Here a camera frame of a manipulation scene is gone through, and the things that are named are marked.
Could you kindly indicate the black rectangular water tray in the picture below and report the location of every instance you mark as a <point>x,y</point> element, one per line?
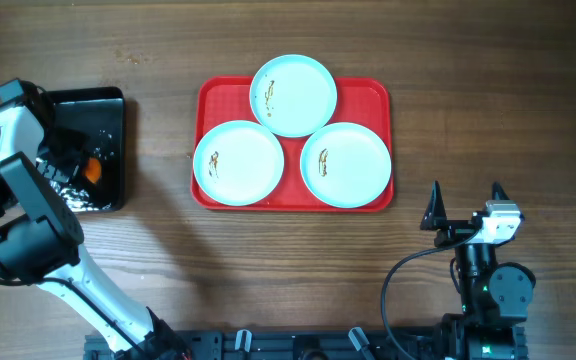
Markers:
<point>101,114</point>

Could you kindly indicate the light blue plate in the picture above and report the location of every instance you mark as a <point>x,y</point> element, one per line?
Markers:
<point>238,163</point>
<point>345,165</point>
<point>293,95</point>

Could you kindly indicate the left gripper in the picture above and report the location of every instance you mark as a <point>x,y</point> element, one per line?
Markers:
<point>63,151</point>

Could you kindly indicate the orange sponge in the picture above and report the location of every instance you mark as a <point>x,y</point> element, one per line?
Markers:
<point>92,170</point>

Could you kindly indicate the red plastic tray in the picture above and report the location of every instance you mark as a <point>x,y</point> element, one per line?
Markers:
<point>361,100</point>

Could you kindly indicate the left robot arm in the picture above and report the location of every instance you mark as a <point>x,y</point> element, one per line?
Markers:
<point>41,239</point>

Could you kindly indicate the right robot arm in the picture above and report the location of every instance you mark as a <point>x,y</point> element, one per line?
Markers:
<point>494,296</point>

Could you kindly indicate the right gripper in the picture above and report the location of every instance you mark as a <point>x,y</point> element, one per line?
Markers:
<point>435,218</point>

